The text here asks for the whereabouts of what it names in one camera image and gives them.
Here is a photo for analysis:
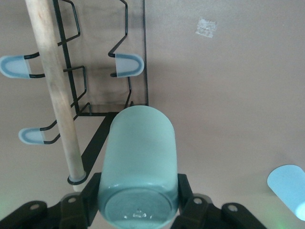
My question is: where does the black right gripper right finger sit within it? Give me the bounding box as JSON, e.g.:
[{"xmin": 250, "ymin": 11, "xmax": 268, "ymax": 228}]
[{"xmin": 170, "ymin": 173, "xmax": 267, "ymax": 229}]

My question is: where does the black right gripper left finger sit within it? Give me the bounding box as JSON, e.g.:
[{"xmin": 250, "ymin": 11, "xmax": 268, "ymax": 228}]
[{"xmin": 0, "ymin": 173, "xmax": 102, "ymax": 229}]

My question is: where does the pale green cup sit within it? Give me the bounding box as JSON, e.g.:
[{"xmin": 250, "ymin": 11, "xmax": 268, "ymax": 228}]
[{"xmin": 97, "ymin": 106, "xmax": 180, "ymax": 229}]

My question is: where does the black wire cup holder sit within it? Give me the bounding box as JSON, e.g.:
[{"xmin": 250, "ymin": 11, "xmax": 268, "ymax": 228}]
[{"xmin": 0, "ymin": 0, "xmax": 150, "ymax": 193}]

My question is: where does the light blue cup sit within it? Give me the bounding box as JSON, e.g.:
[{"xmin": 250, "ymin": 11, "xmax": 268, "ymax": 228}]
[{"xmin": 266, "ymin": 164, "xmax": 305, "ymax": 221}]

